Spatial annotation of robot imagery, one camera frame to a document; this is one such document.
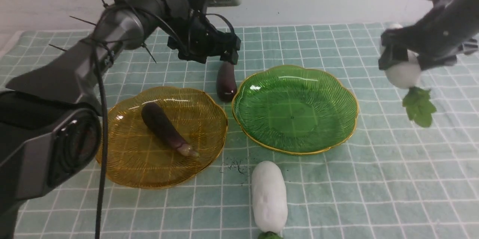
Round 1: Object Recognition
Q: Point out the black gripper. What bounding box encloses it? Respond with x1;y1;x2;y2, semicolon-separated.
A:
167;0;241;65

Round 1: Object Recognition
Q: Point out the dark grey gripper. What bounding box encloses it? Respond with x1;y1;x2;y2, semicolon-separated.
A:
378;23;478;71

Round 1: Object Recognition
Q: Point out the white radish with leaf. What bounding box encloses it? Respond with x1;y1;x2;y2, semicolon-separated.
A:
380;38;437;128

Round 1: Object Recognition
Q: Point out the dark purple eggplant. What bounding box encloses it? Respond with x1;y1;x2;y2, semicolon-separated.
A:
216;61;237;103

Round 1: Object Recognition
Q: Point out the purple eggplant pale stem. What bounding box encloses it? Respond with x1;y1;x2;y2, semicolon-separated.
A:
141;102;199;158

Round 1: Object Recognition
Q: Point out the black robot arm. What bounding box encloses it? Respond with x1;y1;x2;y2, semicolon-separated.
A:
0;0;241;239

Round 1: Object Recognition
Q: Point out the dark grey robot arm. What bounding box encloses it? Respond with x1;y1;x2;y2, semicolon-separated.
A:
378;0;479;71

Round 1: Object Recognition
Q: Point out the green glass plate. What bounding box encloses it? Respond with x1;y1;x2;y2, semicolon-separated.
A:
231;65;360;156

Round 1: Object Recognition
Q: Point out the amber glass plate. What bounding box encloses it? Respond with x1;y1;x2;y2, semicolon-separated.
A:
106;87;229;188

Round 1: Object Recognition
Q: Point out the black cable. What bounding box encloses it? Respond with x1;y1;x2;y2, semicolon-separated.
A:
85;0;158;239

